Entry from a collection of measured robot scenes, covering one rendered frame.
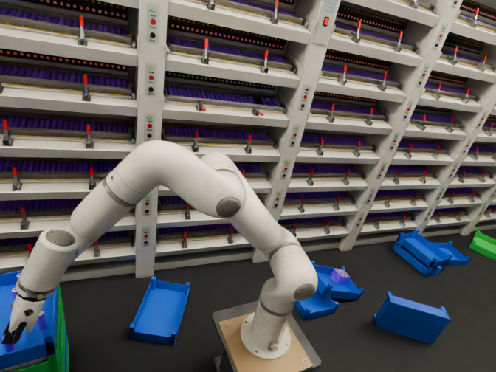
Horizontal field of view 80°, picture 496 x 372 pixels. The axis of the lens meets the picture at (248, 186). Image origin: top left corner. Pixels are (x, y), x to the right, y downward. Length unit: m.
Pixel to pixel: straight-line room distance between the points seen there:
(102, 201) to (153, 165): 0.14
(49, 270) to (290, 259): 0.61
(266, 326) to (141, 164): 0.71
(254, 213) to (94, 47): 0.83
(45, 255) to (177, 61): 0.81
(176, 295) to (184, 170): 1.12
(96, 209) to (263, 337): 0.73
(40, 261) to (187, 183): 0.39
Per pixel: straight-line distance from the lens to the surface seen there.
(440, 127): 2.34
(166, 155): 0.65
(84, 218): 0.74
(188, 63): 1.27
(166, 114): 1.31
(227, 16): 1.30
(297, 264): 0.90
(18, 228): 1.60
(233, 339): 1.21
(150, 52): 1.25
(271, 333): 1.14
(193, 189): 0.64
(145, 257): 1.68
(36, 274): 0.86
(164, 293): 1.70
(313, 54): 1.47
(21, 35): 1.29
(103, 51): 1.25
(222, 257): 1.87
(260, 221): 0.77
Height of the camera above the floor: 1.28
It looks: 27 degrees down
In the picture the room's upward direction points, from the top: 12 degrees clockwise
